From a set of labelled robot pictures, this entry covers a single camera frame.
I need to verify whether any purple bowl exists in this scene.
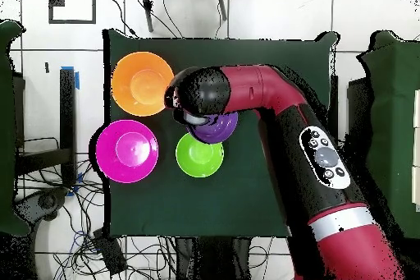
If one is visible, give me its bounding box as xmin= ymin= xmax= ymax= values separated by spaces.
xmin=185 ymin=111 xmax=240 ymax=145

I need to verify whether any green bowl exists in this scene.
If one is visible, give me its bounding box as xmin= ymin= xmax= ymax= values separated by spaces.
xmin=175 ymin=132 xmax=225 ymax=178

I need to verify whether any dark green table cloth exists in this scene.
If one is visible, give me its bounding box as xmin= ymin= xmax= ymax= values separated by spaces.
xmin=102 ymin=28 xmax=340 ymax=240

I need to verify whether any pink bowl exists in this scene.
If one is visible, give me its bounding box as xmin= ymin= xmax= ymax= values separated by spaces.
xmin=95 ymin=119 xmax=160 ymax=185

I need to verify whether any orange bowl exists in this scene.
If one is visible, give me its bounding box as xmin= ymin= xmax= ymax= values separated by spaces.
xmin=110 ymin=51 xmax=175 ymax=117

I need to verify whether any blue tape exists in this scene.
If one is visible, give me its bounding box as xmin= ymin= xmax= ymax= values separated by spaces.
xmin=61 ymin=66 xmax=80 ymax=91

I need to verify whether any black power adapter box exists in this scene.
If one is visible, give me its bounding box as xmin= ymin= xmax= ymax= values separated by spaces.
xmin=92 ymin=227 xmax=128 ymax=277

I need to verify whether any green cloth covered table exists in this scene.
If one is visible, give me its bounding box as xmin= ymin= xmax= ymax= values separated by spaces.
xmin=356 ymin=29 xmax=420 ymax=240
xmin=0 ymin=19 xmax=31 ymax=238

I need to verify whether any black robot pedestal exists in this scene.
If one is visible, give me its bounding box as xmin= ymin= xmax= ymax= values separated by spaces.
xmin=175 ymin=236 xmax=252 ymax=280

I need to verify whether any floor cable bundle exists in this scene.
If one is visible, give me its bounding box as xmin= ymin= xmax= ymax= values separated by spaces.
xmin=16 ymin=158 xmax=178 ymax=280

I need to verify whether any black table frame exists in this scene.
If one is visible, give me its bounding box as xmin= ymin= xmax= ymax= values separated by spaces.
xmin=14 ymin=67 xmax=77 ymax=186

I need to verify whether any black square floor frame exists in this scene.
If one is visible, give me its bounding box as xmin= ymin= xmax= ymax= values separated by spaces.
xmin=48 ymin=0 xmax=97 ymax=25

